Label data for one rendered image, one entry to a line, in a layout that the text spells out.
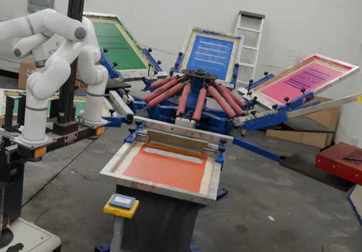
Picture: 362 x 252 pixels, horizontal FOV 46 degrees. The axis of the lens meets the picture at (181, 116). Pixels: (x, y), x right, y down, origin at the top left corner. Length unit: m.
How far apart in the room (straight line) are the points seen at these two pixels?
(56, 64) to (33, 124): 0.31
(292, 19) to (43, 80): 5.16
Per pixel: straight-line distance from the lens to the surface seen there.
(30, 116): 2.02
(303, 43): 6.68
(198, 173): 2.42
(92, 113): 2.36
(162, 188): 2.10
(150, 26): 6.77
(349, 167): 2.71
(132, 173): 2.27
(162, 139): 2.63
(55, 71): 1.89
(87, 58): 2.23
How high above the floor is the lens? 1.92
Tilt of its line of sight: 16 degrees down
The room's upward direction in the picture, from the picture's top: 11 degrees clockwise
